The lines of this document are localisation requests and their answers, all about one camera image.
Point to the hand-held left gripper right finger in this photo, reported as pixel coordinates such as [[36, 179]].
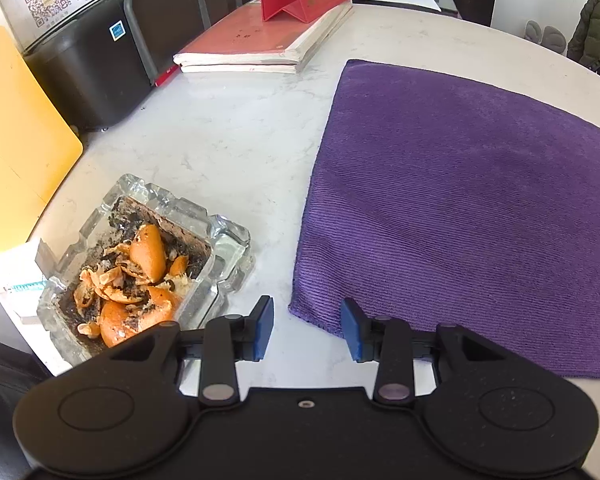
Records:
[[352, 330]]

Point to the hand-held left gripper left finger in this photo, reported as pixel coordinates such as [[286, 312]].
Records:
[[262, 327]]

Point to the purple towel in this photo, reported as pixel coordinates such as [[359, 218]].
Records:
[[455, 210]]

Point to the glass ashtray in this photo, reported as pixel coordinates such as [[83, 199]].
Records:
[[225, 245]]

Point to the orange peel pieces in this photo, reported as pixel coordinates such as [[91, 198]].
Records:
[[147, 255]]

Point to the white carton box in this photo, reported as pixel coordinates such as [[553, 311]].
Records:
[[10, 270]]

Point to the black leather seat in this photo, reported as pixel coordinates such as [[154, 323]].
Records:
[[5, 400]]

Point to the red flat packet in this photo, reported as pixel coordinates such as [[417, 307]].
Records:
[[167, 75]]

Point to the red cover book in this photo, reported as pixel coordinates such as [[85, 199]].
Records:
[[255, 30]]

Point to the black printer with blue sticker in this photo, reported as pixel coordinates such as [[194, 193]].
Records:
[[85, 70]]

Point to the grey slipper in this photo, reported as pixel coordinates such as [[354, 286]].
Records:
[[532, 31], [554, 40]]

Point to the white code poster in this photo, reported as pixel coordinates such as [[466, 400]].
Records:
[[50, 0]]

